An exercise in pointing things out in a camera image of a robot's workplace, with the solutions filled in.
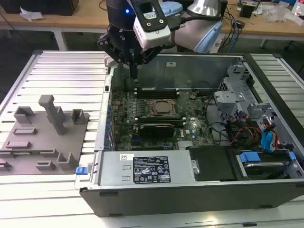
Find blue flat wire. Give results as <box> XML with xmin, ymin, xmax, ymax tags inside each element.
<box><xmin>260</xmin><ymin>121</ymin><xmax>278</xmax><ymax>151</ymax></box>

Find grey metal drive cage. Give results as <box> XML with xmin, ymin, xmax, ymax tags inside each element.
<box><xmin>213</xmin><ymin>64</ymin><xmax>260</xmax><ymax>121</ymax></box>

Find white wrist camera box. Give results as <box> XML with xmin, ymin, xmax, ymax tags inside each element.
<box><xmin>133</xmin><ymin>0</ymin><xmax>172</xmax><ymax>49</ymax></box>

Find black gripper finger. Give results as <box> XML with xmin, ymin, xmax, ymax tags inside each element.
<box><xmin>133</xmin><ymin>46</ymin><xmax>162</xmax><ymax>79</ymax></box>
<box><xmin>96</xmin><ymin>32</ymin><xmax>134</xmax><ymax>79</ymax></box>

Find clear plastic bags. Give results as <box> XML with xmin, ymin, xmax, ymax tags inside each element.
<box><xmin>265</xmin><ymin>4</ymin><xmax>296</xmax><ymax>24</ymax></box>

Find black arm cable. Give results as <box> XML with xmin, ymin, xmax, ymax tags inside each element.
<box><xmin>170</xmin><ymin>13</ymin><xmax>224</xmax><ymax>31</ymax></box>

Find red yellow wire bundle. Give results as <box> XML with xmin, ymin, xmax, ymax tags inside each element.
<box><xmin>229</xmin><ymin>126</ymin><xmax>262</xmax><ymax>146</ymax></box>

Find grey power supply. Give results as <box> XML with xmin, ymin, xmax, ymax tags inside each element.
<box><xmin>97</xmin><ymin>151</ymin><xmax>198</xmax><ymax>187</ymax></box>

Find black looped wire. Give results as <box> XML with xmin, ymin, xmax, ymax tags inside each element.
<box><xmin>204</xmin><ymin>98</ymin><xmax>229</xmax><ymax>146</ymax></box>

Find large black box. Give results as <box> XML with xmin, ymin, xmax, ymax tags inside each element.
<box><xmin>0</xmin><ymin>0</ymin><xmax>79</xmax><ymax>16</ymax></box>

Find silver CPU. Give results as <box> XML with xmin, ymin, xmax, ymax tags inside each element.
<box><xmin>154</xmin><ymin>102</ymin><xmax>173</xmax><ymax>113</ymax></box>

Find crumpled white paper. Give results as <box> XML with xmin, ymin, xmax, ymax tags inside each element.
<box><xmin>19</xmin><ymin>6</ymin><xmax>45</xmax><ymax>22</ymax></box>

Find small black box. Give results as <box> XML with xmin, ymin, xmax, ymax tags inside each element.
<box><xmin>239</xmin><ymin>3</ymin><xmax>256</xmax><ymax>19</ymax></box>

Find green motherboard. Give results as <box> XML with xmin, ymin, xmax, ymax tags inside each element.
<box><xmin>110</xmin><ymin>89</ymin><xmax>214</xmax><ymax>152</ymax></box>

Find silver board heatsink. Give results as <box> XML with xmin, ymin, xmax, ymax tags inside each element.
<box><xmin>177</xmin><ymin>141</ymin><xmax>195</xmax><ymax>151</ymax></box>

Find black open PC case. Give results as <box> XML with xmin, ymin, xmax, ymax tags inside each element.
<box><xmin>75</xmin><ymin>51</ymin><xmax>304</xmax><ymax>218</ymax></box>

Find black graphics card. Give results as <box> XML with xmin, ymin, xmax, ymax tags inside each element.
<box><xmin>139</xmin><ymin>123</ymin><xmax>175</xmax><ymax>139</ymax></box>

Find grey parts rack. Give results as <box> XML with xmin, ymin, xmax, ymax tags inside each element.
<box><xmin>0</xmin><ymin>95</ymin><xmax>91</xmax><ymax>176</ymax></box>

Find CPU socket cover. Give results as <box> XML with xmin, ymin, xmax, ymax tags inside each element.
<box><xmin>147</xmin><ymin>99</ymin><xmax>179</xmax><ymax>117</ymax></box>

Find black plastic shroud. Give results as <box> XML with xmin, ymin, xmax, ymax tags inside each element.
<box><xmin>185</xmin><ymin>146</ymin><xmax>238</xmax><ymax>181</ymax></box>

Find hard disk in blue carrier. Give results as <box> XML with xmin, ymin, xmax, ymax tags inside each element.
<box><xmin>236</xmin><ymin>151</ymin><xmax>295</xmax><ymax>179</ymax></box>

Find pale case handle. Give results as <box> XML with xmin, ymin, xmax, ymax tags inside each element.
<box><xmin>104</xmin><ymin>56</ymin><xmax>117</xmax><ymax>67</ymax></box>

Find wooden desk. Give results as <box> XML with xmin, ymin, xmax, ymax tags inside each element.
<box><xmin>0</xmin><ymin>0</ymin><xmax>304</xmax><ymax>37</ymax></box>

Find green RAM stick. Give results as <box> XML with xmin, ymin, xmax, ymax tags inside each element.
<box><xmin>138</xmin><ymin>86</ymin><xmax>178</xmax><ymax>93</ymax></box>
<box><xmin>9</xmin><ymin>150</ymin><xmax>43</xmax><ymax>156</ymax></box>

